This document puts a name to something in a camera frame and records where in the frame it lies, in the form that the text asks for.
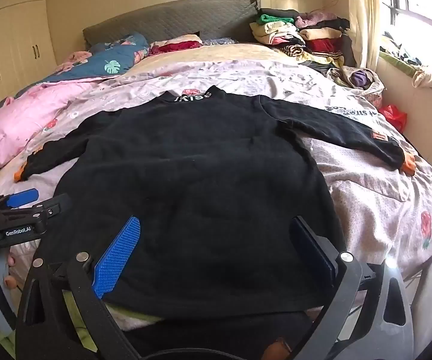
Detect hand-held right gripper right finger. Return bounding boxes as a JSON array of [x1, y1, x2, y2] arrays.
[[290, 215, 415, 360]]

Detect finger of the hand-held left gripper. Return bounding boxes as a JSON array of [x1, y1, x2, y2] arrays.
[[0, 193, 72, 229], [0, 188, 39, 214]]

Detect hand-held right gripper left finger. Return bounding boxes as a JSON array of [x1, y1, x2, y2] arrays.
[[15, 215, 141, 360]]

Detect black sweater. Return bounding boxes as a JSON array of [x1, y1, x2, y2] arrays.
[[13, 85, 417, 310]]

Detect clothes on windowsill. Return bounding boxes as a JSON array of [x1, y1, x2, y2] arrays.
[[379, 34, 432, 102]]

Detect pile of folded clothes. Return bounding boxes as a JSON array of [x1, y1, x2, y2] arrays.
[[249, 7, 357, 72]]

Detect strawberry print duvet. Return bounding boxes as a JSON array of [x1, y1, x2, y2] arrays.
[[0, 60, 432, 331]]

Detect pink quilt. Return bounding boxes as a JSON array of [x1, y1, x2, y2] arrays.
[[0, 82, 100, 167]]

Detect cream wardrobe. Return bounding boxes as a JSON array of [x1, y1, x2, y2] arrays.
[[0, 0, 57, 124]]

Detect red plastic bag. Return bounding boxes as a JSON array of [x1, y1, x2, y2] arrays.
[[379, 104, 408, 133]]

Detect blue floral quilt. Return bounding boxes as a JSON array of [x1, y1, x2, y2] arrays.
[[15, 32, 151, 98]]

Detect red pillow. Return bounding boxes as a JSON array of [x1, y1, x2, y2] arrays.
[[150, 34, 203, 55]]

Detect beige bed sheet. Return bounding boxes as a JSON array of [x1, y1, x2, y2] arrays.
[[128, 42, 337, 83]]

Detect dark patterned pillow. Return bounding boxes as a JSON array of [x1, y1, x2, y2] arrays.
[[203, 37, 239, 46]]

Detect grey quilted headboard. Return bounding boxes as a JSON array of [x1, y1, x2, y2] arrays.
[[83, 0, 261, 49]]

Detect cream curtain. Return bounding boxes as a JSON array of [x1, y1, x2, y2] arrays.
[[345, 0, 382, 70]]

